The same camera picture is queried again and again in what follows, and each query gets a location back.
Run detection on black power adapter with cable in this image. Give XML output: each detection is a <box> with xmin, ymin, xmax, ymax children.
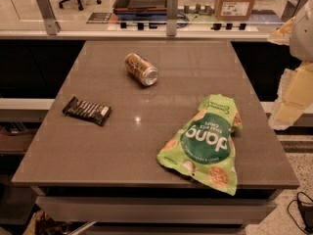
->
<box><xmin>287</xmin><ymin>192</ymin><xmax>313</xmax><ymax>235</ymax></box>

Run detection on grey metal bracket right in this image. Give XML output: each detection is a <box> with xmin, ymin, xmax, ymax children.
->
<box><xmin>281</xmin><ymin>0</ymin><xmax>308</xmax><ymax>22</ymax></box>

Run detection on green rice chips bag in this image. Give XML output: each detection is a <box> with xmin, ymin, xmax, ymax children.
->
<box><xmin>156</xmin><ymin>94</ymin><xmax>243</xmax><ymax>196</ymax></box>

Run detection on cardboard box with label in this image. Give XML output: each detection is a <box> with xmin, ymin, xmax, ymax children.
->
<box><xmin>214</xmin><ymin>0</ymin><xmax>255</xmax><ymax>21</ymax></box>

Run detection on grey metal bracket left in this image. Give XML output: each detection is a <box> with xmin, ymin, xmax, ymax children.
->
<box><xmin>36</xmin><ymin>0</ymin><xmax>61</xmax><ymax>35</ymax></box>

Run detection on grey metal bracket middle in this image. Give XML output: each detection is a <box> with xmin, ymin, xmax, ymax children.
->
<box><xmin>166</xmin><ymin>0</ymin><xmax>178</xmax><ymax>36</ymax></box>

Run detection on grey metal bracket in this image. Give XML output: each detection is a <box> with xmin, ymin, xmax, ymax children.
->
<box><xmin>281</xmin><ymin>0</ymin><xmax>308</xmax><ymax>22</ymax></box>
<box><xmin>36</xmin><ymin>0</ymin><xmax>61</xmax><ymax>35</ymax></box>
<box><xmin>166</xmin><ymin>0</ymin><xmax>178</xmax><ymax>36</ymax></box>

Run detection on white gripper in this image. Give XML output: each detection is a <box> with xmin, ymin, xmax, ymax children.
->
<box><xmin>267</xmin><ymin>0</ymin><xmax>313</xmax><ymax>130</ymax></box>

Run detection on orange soda can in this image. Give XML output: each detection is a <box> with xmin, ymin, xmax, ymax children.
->
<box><xmin>124</xmin><ymin>53</ymin><xmax>158</xmax><ymax>86</ymax></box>

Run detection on glass barrier panel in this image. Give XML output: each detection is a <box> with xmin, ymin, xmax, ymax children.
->
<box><xmin>0</xmin><ymin>0</ymin><xmax>287</xmax><ymax>38</ymax></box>

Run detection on black chocolate bar wrapper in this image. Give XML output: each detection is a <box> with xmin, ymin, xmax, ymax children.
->
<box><xmin>63</xmin><ymin>97</ymin><xmax>111</xmax><ymax>126</ymax></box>

